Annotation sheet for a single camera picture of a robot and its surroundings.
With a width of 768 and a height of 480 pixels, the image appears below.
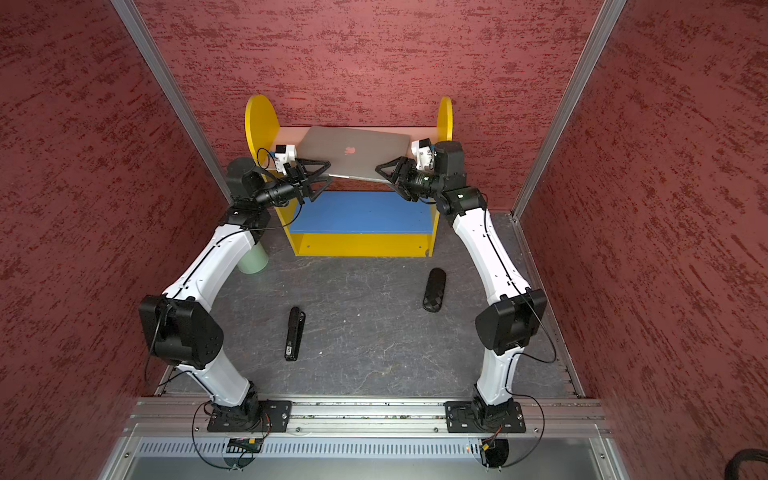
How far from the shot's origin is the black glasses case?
3.08ft

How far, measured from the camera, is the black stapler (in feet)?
2.73

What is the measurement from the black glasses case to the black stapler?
398 mm

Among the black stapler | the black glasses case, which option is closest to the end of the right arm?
the black glasses case

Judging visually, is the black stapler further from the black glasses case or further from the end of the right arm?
the end of the right arm

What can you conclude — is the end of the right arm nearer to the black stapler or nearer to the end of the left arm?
the end of the left arm

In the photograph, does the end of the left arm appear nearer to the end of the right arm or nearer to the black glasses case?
the end of the right arm
